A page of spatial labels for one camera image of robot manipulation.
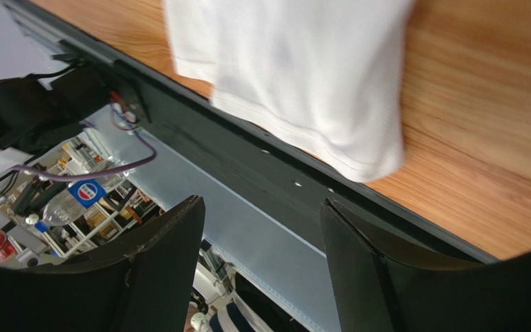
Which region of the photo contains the aluminium frame rail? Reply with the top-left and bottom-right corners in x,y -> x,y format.
5,1 -> 340,331

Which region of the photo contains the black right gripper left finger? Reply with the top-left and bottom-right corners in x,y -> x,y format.
0,195 -> 205,331

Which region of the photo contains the clear plastic pepsi bottle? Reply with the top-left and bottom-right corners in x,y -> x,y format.
34,173 -> 128,232

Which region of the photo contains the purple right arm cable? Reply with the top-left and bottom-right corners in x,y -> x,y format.
10,103 -> 158,183

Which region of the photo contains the white t shirt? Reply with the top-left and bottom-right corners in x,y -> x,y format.
162,0 -> 414,183

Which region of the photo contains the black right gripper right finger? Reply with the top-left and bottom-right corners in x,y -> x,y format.
319,199 -> 531,331

